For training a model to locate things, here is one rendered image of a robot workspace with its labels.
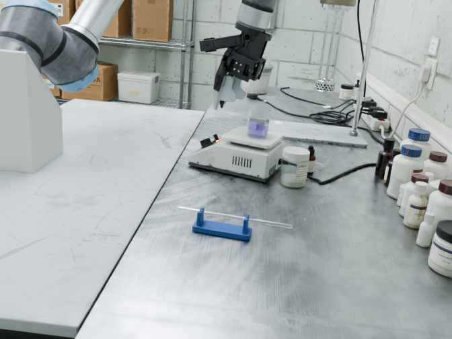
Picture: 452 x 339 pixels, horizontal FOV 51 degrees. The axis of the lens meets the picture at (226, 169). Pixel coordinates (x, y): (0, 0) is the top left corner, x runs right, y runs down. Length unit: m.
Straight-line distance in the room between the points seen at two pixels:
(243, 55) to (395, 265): 0.58
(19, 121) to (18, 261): 0.39
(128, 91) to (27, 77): 2.38
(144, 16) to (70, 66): 2.01
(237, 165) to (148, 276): 0.45
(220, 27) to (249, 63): 2.42
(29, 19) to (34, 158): 0.32
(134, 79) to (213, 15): 0.73
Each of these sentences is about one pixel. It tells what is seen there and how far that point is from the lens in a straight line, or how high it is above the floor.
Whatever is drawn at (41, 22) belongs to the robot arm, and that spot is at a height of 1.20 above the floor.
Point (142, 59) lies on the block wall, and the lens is 3.64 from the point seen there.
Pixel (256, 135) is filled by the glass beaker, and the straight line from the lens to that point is 1.07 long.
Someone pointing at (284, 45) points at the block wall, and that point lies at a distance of 3.51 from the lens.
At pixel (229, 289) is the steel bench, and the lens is 0.68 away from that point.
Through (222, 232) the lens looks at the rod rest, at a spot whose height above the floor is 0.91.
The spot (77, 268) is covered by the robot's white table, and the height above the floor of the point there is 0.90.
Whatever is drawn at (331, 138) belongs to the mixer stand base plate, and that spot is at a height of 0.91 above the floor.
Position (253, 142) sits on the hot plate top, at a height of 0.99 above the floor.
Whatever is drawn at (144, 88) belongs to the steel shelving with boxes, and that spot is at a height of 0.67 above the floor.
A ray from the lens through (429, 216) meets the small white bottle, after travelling 0.88.
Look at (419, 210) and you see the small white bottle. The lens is 0.95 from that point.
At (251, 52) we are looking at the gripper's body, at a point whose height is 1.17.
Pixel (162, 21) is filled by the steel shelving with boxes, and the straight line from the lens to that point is 3.22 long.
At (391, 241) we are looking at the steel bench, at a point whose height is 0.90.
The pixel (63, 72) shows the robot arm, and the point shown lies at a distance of 1.26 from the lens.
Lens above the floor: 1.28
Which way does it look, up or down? 20 degrees down
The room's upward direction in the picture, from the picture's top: 5 degrees clockwise
